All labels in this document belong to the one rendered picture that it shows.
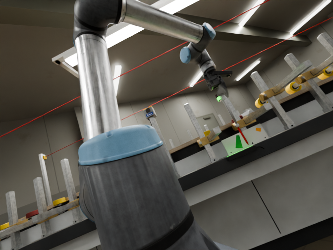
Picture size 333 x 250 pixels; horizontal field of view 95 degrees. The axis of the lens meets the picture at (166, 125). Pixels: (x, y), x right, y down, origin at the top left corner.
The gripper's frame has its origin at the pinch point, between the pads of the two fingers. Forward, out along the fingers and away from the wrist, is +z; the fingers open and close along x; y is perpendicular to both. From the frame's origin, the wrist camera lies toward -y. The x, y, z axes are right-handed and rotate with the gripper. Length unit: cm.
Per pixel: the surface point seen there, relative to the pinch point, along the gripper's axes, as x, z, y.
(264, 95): -6.1, 8.8, -21.4
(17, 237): -8, 27, 173
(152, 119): -7, -9, 51
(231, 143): -6.3, 27.2, 10.7
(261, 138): -6.3, 31.7, -6.4
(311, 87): -8, 16, -48
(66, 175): -7, 1, 124
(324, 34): -7, -11, -75
